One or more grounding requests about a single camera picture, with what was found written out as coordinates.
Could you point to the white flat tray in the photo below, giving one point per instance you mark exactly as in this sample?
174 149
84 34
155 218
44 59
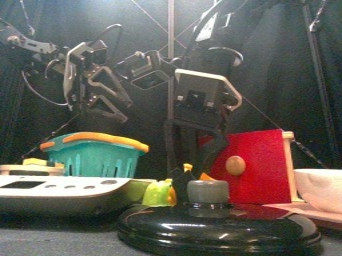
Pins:
27 170

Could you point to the thin vertical metal pole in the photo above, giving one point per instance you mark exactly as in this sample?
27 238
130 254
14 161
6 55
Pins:
170 30

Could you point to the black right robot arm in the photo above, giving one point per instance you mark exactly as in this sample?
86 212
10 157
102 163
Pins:
235 23

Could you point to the black pot lid grey knob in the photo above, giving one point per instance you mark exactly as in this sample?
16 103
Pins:
214 233

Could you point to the small yellow toy block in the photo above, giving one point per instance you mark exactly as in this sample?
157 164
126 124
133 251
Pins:
35 161

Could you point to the green toy leafy vegetable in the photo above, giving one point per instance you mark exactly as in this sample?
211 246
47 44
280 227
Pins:
155 195

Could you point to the red box with wooden knob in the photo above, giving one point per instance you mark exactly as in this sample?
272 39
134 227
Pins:
261 180

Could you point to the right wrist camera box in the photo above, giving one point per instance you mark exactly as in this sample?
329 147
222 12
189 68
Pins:
149 71

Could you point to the white digital kitchen scale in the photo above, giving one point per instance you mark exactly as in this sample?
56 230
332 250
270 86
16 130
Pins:
58 196

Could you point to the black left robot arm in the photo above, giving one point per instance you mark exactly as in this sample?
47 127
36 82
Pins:
31 46

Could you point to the dark slanted frame pole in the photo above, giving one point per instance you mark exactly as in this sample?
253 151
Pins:
324 110

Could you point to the teal basket orange rim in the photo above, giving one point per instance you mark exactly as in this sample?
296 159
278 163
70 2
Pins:
94 158

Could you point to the white plate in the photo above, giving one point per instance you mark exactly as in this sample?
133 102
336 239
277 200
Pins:
308 210

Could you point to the white bowl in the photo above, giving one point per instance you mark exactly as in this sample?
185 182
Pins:
322 190

